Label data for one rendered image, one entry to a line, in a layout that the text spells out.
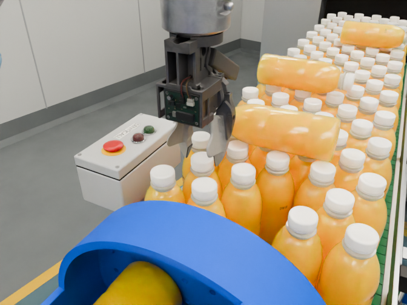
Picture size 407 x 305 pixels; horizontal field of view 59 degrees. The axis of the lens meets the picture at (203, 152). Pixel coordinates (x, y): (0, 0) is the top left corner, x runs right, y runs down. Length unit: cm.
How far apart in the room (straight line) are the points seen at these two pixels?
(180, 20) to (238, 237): 27
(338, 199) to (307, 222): 7
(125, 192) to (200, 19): 33
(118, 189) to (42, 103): 275
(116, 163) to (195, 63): 25
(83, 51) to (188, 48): 304
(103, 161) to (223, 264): 40
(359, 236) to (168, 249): 28
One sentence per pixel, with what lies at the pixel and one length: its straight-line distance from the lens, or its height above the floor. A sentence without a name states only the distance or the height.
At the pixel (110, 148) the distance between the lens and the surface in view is 65.
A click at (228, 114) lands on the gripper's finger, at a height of 121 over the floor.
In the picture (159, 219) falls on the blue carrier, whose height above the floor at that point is 123.
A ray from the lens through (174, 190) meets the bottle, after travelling 58.
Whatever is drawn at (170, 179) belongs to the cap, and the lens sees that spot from 56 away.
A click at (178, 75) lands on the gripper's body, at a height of 128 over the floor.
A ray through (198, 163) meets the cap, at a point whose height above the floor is 111.
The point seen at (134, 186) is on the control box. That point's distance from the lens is 66.
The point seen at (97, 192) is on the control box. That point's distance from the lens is 68.
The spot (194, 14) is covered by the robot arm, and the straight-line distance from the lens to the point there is 45.
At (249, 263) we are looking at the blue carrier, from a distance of 28.
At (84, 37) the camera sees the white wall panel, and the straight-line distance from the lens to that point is 346.
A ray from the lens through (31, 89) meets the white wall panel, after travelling 327.
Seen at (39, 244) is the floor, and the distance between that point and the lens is 218.
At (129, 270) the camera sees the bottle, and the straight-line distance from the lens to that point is 39.
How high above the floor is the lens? 144
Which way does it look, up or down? 32 degrees down
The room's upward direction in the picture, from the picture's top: straight up
